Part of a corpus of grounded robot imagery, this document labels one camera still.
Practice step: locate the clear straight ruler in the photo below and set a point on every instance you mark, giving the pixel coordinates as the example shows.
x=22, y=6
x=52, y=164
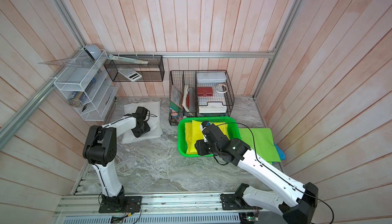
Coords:
x=126, y=59

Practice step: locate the white raincoat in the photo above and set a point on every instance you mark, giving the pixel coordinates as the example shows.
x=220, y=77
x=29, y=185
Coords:
x=153, y=122

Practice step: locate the white plastic pencil case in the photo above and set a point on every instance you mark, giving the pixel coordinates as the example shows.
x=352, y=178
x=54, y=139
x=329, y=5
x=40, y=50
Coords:
x=211, y=77

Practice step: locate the light green raincoat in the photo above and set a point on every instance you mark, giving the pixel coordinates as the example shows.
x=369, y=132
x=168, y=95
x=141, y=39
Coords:
x=261, y=140

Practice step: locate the black wire desk organizer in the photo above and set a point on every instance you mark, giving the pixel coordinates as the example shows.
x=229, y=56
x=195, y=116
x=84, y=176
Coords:
x=184, y=101

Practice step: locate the blue raincoat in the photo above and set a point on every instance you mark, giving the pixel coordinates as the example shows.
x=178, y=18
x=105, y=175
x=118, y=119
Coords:
x=280, y=153

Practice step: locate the green plastic perforated basket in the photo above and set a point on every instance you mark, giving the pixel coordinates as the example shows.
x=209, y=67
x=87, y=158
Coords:
x=233, y=131

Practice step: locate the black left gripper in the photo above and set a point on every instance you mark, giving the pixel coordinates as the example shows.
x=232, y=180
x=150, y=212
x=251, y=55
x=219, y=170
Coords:
x=137, y=134

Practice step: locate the black wire wall basket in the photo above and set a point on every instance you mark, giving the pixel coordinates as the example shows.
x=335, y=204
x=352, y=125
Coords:
x=151, y=72

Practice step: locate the clear plastic triangle ruler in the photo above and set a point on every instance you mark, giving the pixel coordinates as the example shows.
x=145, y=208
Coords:
x=78, y=62

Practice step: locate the red wallet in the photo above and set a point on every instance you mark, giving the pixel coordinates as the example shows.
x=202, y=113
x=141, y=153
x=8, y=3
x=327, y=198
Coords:
x=205, y=91

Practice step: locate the white wire mesh shelf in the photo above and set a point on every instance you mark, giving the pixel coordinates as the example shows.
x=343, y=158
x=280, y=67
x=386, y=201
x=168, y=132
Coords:
x=99, y=89

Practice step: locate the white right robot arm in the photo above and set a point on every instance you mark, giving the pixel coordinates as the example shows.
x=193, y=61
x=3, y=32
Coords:
x=295, y=201

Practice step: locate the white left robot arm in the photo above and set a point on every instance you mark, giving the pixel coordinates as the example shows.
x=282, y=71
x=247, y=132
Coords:
x=100, y=150

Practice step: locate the neon yellow raincoat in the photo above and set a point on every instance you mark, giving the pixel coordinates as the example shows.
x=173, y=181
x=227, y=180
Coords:
x=196, y=132

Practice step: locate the grey tape roll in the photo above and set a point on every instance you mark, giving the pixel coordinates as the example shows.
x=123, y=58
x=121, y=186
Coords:
x=92, y=51

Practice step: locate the white calculator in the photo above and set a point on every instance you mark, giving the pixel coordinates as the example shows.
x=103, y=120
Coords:
x=130, y=74

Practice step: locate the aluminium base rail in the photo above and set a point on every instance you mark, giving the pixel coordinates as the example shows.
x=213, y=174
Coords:
x=162, y=208

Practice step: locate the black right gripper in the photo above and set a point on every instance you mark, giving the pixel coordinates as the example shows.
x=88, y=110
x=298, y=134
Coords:
x=201, y=147

